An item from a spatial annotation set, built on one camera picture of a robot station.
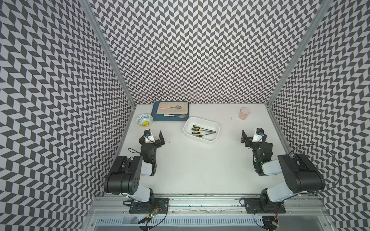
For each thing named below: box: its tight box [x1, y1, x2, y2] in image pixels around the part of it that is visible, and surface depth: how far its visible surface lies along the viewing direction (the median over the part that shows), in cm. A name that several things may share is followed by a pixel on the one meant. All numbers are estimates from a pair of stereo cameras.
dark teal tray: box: [151, 101, 190, 122], surface depth 117 cm
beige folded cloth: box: [156, 102, 189, 115], surface depth 120 cm
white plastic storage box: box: [183, 116, 221, 142], surface depth 104 cm
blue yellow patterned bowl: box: [136, 113, 154, 128], surface depth 107 cm
